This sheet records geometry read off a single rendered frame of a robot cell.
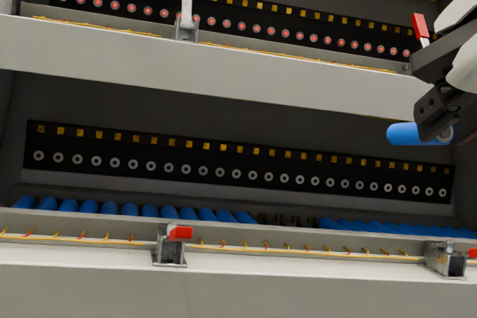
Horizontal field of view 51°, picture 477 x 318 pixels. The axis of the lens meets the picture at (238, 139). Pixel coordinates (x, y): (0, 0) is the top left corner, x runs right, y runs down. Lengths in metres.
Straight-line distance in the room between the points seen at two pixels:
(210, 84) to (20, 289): 0.23
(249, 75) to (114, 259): 0.20
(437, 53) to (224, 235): 0.26
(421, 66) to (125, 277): 0.26
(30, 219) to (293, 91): 0.26
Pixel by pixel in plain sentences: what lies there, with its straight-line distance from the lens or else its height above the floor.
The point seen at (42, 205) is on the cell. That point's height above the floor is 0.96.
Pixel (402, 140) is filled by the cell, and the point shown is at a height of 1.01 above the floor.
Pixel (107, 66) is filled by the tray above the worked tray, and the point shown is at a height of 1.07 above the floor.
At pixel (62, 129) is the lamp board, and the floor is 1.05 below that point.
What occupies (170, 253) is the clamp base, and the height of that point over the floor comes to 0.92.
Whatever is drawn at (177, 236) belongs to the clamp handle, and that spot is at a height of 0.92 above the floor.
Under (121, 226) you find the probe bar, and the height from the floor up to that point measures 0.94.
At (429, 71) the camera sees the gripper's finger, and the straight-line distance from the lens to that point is 0.31.
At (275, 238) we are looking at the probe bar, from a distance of 0.48.
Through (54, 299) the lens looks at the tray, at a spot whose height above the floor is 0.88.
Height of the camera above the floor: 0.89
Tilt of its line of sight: 17 degrees up
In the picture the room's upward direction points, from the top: 2 degrees clockwise
